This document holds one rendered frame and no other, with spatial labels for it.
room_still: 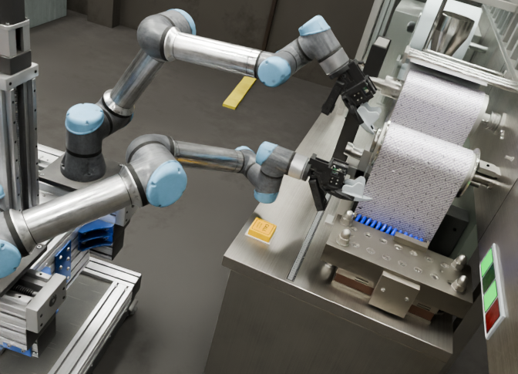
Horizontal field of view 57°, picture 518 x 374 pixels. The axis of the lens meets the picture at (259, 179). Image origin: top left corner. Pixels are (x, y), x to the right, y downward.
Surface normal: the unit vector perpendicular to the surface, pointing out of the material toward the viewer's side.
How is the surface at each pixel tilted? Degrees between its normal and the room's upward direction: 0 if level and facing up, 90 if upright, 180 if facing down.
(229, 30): 90
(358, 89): 90
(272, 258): 0
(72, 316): 0
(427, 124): 92
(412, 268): 0
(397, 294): 90
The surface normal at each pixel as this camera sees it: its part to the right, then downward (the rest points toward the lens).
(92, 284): 0.22, -0.82
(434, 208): -0.33, 0.45
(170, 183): 0.63, 0.50
